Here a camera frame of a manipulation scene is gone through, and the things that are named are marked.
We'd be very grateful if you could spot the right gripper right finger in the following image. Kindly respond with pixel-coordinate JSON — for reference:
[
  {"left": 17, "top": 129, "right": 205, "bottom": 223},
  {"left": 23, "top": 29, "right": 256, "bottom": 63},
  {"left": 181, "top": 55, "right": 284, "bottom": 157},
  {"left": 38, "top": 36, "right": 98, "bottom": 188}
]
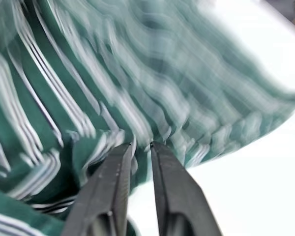
[{"left": 149, "top": 141, "right": 223, "bottom": 236}]

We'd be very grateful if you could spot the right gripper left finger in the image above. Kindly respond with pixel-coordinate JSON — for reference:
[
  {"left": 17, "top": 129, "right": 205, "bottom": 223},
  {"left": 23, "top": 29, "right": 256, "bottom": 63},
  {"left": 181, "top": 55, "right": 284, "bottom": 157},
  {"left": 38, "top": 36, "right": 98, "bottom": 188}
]
[{"left": 60, "top": 142, "right": 133, "bottom": 236}]

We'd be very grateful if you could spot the green white striped T-shirt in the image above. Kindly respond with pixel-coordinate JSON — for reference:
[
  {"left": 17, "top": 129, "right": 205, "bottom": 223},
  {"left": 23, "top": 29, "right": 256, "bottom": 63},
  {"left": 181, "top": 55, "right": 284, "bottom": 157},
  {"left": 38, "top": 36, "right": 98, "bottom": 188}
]
[{"left": 0, "top": 0, "right": 295, "bottom": 236}]

